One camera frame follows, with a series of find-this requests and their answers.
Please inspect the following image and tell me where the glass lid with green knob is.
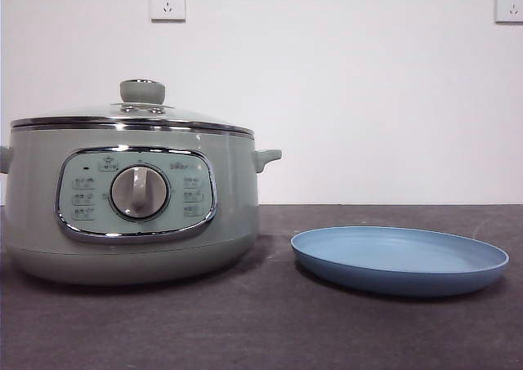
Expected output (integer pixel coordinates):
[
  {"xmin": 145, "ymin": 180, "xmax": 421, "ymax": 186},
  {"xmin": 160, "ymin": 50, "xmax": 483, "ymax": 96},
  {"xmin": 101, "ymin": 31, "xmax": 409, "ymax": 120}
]
[{"xmin": 10, "ymin": 78, "xmax": 255, "ymax": 134}]

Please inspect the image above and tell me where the pale green electric steamer pot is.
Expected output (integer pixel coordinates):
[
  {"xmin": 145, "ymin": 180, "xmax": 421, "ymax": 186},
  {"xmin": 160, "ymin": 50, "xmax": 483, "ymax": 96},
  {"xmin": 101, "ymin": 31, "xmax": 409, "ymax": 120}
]
[{"xmin": 0, "ymin": 120, "xmax": 283, "ymax": 287}]

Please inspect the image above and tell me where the blue round plate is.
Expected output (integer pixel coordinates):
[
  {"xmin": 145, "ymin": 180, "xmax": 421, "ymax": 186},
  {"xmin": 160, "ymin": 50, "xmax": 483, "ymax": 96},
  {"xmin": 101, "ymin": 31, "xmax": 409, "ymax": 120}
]
[{"xmin": 290, "ymin": 225, "xmax": 511, "ymax": 298}]

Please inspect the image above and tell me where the white wall socket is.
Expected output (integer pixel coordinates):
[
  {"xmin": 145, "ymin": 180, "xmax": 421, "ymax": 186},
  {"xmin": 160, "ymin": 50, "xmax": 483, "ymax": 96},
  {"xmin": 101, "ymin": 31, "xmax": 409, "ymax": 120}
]
[
  {"xmin": 150, "ymin": 0, "xmax": 187, "ymax": 23},
  {"xmin": 494, "ymin": 0, "xmax": 523, "ymax": 25}
]

